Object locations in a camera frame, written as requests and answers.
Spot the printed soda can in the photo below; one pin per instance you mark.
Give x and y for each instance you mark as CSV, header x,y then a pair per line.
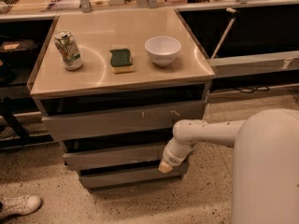
x,y
66,44

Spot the white bowl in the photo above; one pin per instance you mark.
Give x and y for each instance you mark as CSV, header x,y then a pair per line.
x,y
162,50

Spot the grey drawer cabinet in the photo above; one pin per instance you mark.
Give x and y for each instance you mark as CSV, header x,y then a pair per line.
x,y
112,84

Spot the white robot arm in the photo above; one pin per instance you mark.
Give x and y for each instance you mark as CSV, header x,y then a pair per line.
x,y
265,179

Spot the white sneaker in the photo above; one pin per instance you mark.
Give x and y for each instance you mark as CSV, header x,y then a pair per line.
x,y
19,206

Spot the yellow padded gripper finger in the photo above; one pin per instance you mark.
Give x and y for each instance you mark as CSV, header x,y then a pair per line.
x,y
165,167

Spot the grey drawer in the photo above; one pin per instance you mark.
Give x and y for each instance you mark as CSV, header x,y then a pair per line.
x,y
122,120
130,176
100,152

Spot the grey top drawer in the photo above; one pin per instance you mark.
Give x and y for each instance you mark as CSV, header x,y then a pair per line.
x,y
122,120

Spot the grey bottom drawer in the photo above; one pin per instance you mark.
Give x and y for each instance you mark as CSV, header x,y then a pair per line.
x,y
130,176

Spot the grey low shelf beam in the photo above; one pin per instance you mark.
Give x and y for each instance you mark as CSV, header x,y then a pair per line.
x,y
256,64

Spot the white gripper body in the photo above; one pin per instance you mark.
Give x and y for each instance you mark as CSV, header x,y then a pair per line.
x,y
172,158

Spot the green yellow sponge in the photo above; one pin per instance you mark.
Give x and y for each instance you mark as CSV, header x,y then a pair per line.
x,y
121,61

